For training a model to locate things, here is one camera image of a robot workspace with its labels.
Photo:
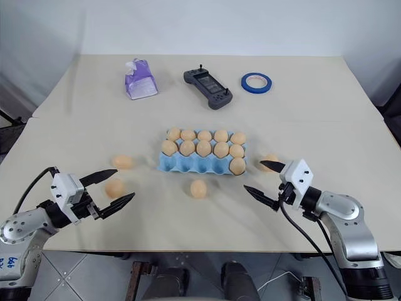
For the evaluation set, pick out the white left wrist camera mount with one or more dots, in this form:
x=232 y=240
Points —
x=64 y=188

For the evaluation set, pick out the beige egg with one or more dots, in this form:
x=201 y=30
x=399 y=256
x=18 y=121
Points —
x=188 y=135
x=174 y=133
x=122 y=161
x=237 y=165
x=169 y=147
x=198 y=188
x=268 y=158
x=204 y=135
x=221 y=149
x=238 y=138
x=187 y=148
x=115 y=188
x=221 y=135
x=237 y=151
x=203 y=148

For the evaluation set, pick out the dark chair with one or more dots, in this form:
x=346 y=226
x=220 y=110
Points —
x=393 y=108

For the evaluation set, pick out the dark grey handheld controller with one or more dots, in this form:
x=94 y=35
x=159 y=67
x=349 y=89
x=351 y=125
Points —
x=207 y=85

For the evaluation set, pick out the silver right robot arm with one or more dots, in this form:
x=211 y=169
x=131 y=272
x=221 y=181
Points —
x=347 y=216

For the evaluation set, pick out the brown metal frame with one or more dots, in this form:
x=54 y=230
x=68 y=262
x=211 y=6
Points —
x=137 y=279
x=309 y=289

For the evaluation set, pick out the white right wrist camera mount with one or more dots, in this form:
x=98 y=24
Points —
x=297 y=179

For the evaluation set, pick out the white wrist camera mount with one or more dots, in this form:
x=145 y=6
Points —
x=297 y=179
x=64 y=188

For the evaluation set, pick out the purple tissue pack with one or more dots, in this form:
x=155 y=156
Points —
x=140 y=82

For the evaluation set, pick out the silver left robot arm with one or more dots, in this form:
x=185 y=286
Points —
x=22 y=224

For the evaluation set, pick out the dark rounded shape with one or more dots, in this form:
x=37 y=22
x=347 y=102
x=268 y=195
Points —
x=238 y=282
x=170 y=283

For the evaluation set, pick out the blue egg carton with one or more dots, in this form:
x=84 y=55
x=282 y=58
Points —
x=188 y=164

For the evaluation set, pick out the blue tape roll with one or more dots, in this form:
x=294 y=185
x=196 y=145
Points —
x=256 y=82

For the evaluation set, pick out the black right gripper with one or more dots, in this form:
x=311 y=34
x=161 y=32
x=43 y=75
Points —
x=285 y=195

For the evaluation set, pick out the dark stand leg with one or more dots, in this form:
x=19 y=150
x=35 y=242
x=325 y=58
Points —
x=11 y=117

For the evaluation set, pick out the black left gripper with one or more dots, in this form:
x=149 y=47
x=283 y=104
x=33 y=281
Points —
x=84 y=209

